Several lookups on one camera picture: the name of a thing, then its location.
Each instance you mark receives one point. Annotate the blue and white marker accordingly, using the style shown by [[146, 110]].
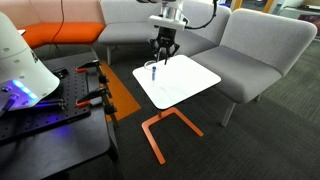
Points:
[[153, 72]]

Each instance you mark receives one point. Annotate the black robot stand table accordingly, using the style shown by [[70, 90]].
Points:
[[57, 150]]

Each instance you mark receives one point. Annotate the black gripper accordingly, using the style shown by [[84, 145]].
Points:
[[165, 39]]

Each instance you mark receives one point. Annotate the grey sofa seat right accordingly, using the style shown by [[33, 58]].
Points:
[[256, 50]]

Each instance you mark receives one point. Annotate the white side table orange base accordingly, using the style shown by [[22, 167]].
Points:
[[178, 80]]

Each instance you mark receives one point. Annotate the clear plastic cup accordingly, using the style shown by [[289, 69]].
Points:
[[150, 65]]

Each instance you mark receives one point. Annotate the grey corner sofa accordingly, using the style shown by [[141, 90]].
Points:
[[127, 24]]

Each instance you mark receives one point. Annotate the black clamp orange tip front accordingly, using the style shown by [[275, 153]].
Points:
[[104, 94]]

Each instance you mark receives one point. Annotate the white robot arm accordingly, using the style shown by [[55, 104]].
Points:
[[24, 79]]

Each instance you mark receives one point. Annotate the orange sofa seat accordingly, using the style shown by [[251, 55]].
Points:
[[37, 35]]

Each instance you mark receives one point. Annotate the black perforated mounting board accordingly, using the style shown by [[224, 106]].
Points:
[[57, 109]]

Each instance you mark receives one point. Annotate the black clamp orange tip rear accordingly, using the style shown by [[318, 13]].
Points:
[[103, 79]]

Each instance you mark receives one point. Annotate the black clamp orange tip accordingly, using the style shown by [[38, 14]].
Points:
[[104, 94], [103, 79]]

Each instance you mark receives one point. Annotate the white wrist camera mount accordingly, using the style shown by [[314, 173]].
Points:
[[167, 23]]

